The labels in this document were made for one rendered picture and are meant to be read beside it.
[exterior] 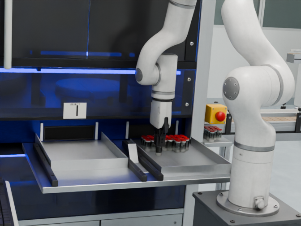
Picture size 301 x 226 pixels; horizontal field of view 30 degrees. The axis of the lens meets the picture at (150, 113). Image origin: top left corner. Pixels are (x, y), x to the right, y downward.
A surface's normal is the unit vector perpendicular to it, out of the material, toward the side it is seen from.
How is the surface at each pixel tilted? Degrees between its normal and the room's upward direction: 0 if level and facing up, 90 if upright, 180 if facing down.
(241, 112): 128
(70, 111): 90
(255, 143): 90
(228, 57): 90
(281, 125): 90
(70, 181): 0
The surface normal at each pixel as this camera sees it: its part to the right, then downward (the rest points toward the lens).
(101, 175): 0.07, -0.97
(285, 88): 0.59, 0.15
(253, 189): 0.00, 0.22
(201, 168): 0.34, 0.23
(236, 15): -0.38, -0.11
